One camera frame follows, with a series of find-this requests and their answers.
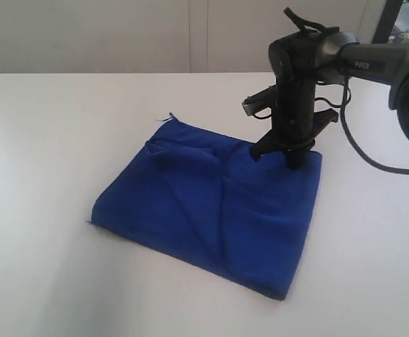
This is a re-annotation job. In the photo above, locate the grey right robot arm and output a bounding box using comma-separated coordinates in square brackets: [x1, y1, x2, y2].
[242, 27, 409, 175]

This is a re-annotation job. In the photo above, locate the blue microfiber towel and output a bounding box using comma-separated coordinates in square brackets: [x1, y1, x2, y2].
[91, 116, 323, 300]

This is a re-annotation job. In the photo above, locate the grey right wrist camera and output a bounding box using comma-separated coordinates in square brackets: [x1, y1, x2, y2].
[242, 85, 278, 119]

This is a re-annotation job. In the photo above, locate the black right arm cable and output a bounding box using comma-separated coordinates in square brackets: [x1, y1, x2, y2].
[283, 6, 409, 176]

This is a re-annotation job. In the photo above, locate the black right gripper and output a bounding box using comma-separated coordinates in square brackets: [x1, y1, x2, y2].
[249, 31, 320, 170]

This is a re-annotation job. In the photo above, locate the black window frame post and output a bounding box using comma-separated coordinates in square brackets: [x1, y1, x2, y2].
[372, 0, 403, 44]

